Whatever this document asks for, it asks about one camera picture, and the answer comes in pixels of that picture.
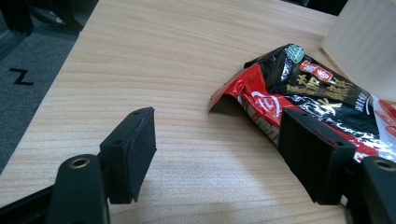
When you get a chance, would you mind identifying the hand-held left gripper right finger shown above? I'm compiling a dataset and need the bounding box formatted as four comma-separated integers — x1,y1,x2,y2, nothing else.
276,107,358,206

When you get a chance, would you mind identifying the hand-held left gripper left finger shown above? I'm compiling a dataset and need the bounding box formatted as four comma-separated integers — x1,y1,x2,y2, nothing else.
98,106,158,205

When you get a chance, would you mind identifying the red and black snack packet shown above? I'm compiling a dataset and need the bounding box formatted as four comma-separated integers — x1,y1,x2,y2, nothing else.
208,43,396,164

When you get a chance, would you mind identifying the black metal stand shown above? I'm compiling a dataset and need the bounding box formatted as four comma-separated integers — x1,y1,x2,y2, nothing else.
0,0,100,35

